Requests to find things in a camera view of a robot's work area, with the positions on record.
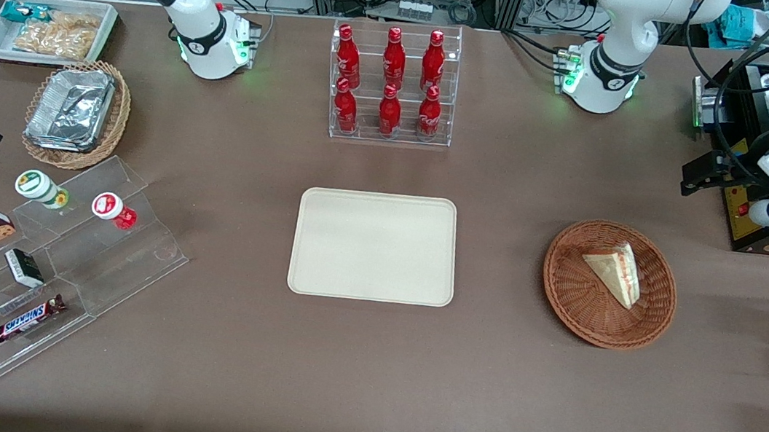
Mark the triangular sandwich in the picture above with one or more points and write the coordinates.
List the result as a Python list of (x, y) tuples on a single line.
[(616, 274)]

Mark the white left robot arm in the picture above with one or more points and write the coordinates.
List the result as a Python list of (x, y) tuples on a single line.
[(620, 32)]

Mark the light wicker basket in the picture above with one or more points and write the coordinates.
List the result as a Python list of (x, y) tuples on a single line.
[(116, 117)]

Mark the round brown wicker basket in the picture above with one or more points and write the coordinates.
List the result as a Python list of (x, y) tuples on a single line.
[(585, 310)]

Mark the cream plastic tray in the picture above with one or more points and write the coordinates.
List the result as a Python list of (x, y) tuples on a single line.
[(375, 248)]

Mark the green lid drink cup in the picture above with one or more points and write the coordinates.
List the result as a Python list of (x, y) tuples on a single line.
[(36, 185)]

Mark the aluminium foil container stack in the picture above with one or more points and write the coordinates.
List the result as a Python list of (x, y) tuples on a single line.
[(71, 108)]

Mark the clear bag of chips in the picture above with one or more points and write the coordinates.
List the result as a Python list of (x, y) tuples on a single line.
[(54, 42), (78, 21)]

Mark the teal snack packet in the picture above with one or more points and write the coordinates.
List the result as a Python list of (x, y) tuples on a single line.
[(17, 11)]

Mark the small black box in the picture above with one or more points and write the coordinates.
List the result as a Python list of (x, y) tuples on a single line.
[(24, 267)]

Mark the teal plastic bag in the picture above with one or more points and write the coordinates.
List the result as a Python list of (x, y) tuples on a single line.
[(745, 25)]

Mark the red lid drink cup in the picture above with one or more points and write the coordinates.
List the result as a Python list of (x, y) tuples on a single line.
[(110, 206)]

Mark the clear acrylic stepped stand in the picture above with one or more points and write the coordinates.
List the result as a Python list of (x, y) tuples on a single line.
[(114, 263)]

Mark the snickers chocolate bar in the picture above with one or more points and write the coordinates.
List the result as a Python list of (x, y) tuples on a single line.
[(28, 319)]

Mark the red cola bottle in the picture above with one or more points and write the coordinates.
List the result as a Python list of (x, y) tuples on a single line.
[(389, 115), (394, 59), (346, 110), (433, 62), (429, 117), (348, 57)]

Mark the white power strip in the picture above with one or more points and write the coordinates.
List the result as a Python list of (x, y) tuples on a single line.
[(415, 9)]

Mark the clear acrylic bottle rack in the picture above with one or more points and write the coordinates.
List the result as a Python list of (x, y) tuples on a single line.
[(365, 133)]

